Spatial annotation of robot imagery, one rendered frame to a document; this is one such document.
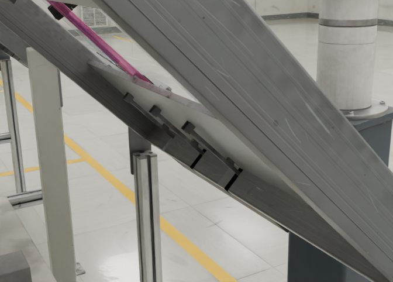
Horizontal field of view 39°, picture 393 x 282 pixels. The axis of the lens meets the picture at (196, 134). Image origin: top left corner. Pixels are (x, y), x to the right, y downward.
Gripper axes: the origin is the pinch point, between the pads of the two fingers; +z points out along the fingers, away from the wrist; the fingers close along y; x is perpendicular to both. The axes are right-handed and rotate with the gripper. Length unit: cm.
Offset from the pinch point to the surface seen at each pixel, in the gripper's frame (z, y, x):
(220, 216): -5, -71, 115
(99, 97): 6.0, 23.4, 13.5
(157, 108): 0.6, 42.4, 15.0
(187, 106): -1, 62, 10
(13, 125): 39, -123, 44
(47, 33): 6.2, 24.5, -1.3
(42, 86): 13.7, -7.9, 12.5
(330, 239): -3, 73, 30
